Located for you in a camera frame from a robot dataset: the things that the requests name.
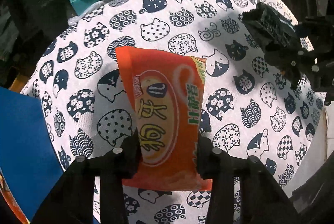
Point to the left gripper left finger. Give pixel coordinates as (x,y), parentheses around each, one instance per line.
(131,156)

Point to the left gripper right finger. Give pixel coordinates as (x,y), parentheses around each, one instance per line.
(204,158)

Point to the orange red snack bag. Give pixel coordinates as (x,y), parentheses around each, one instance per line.
(166,92)

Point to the black small snack pack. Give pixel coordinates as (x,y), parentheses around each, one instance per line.
(270,29)

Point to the orange black noodle snack bag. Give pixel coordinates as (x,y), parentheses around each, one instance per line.
(11,202)

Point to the cat pattern tablecloth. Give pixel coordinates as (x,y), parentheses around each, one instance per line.
(248,106)

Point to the blue cardboard box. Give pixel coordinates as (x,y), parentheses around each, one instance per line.
(28,160)

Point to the dark hanging coats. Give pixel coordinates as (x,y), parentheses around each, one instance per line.
(30,28)

